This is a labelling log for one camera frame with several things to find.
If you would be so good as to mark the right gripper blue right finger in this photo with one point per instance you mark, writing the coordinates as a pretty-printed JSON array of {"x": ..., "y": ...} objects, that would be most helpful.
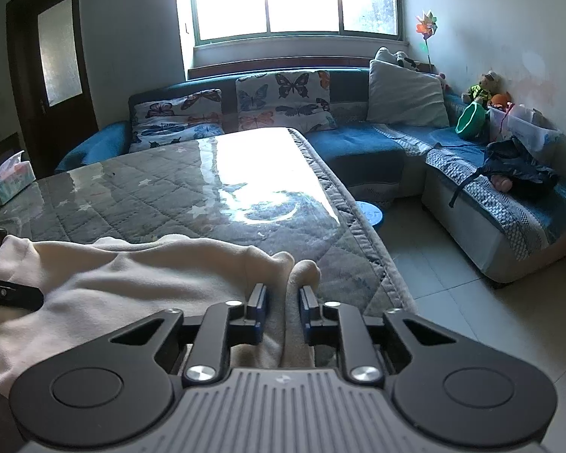
[{"x": 342, "y": 327}]

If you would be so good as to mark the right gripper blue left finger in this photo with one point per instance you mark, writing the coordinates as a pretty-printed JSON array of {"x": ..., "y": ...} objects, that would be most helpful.
[{"x": 222, "y": 327}]

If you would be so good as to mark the cream sweatshirt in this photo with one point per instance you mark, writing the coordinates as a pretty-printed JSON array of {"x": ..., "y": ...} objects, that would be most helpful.
[{"x": 94, "y": 289}]

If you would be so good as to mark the round blue stool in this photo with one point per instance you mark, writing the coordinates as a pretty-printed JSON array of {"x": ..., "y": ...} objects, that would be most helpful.
[{"x": 372, "y": 213}]

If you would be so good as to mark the white tissue box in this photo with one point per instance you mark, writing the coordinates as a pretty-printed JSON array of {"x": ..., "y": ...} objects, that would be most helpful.
[{"x": 15, "y": 175}]

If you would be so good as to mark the blue corner sofa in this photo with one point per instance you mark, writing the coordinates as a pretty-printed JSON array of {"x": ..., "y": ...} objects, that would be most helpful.
[{"x": 505, "y": 237}]

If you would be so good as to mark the left butterfly cushion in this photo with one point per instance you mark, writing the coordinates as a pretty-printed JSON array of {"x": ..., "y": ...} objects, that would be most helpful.
[{"x": 175, "y": 120}]

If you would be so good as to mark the butterfly cushion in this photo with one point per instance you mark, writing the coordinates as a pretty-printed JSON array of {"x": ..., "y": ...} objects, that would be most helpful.
[
  {"x": 298, "y": 100},
  {"x": 175, "y": 120}
]

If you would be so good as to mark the dark wooden door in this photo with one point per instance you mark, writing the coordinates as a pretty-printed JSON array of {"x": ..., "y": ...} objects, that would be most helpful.
[{"x": 49, "y": 79}]

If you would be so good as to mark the right butterfly cushion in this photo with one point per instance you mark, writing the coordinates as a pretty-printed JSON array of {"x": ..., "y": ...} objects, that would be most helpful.
[{"x": 298, "y": 100}]

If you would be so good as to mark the dark blue jacket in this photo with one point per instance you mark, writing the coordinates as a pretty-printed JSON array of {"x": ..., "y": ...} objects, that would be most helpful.
[{"x": 512, "y": 169}]

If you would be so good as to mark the grey plain pillow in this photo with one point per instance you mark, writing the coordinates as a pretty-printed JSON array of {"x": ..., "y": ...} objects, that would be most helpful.
[{"x": 401, "y": 96}]

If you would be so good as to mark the green plastic bowl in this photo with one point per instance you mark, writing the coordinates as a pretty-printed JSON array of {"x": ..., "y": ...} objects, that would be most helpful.
[{"x": 471, "y": 122}]

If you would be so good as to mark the clear plastic storage box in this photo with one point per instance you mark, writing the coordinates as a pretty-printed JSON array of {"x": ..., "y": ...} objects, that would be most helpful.
[{"x": 530, "y": 127}]

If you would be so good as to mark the stuffed toys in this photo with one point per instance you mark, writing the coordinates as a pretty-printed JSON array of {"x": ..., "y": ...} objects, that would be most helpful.
[{"x": 487, "y": 92}]

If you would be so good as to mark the colourful pinwheel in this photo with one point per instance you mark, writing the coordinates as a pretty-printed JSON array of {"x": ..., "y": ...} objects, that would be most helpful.
[{"x": 426, "y": 27}]

